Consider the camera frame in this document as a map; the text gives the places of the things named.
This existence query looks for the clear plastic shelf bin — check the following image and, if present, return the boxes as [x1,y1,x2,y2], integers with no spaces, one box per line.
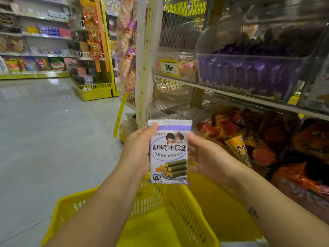
[196,22,313,103]

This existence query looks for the pile of red orange packets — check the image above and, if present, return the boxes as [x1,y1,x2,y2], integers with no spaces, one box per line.
[197,107,286,169]

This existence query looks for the white shelving unit with goods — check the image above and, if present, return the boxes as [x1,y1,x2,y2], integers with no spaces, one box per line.
[0,0,73,80]

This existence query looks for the person's left forearm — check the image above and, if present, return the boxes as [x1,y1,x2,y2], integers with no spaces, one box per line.
[44,162,151,247]

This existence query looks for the hanging strip of cracker bags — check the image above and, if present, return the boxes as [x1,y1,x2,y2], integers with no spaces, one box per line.
[115,0,137,93]

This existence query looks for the person's right forearm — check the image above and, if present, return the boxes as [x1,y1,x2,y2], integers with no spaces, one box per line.
[226,164,329,247]

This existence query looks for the yellow price tag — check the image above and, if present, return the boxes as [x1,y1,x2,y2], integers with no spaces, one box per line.
[159,59,180,78]

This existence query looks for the hanging strip of orange packets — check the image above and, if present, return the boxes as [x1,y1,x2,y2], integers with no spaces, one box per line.
[80,0,104,60]

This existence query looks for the person's left hand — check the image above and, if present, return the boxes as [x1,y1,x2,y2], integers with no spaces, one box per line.
[119,122,159,178]

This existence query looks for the white metal shelf upright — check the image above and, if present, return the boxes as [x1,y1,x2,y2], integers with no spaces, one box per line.
[135,0,155,129]

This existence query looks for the person's right hand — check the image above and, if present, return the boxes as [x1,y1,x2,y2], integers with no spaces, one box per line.
[187,131,249,189]

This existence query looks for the pile of orange snack bags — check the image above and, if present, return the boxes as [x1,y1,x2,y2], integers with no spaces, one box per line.
[272,123,329,203]

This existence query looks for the pile of pink white packets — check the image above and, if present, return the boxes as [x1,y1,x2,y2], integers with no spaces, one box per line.
[154,55,198,81]

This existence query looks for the pile of purple snack packets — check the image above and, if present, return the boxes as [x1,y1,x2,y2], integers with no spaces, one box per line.
[198,45,305,99]

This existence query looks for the white boxed snacks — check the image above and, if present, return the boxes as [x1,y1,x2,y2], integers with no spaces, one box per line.
[299,63,329,112]

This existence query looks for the yellow plastic shopping basket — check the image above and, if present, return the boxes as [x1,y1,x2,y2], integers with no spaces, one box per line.
[41,172,259,247]

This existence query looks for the yellow wire display rack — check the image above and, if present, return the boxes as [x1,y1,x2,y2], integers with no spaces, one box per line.
[67,0,117,102]

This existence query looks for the metal mesh shelf panel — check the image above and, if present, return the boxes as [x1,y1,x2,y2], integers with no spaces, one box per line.
[154,0,206,53]

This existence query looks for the purple white seaweed roll packet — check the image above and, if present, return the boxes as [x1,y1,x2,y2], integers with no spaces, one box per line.
[148,119,193,185]

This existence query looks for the yellow basket handle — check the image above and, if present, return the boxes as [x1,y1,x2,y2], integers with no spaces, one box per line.
[113,92,129,138]

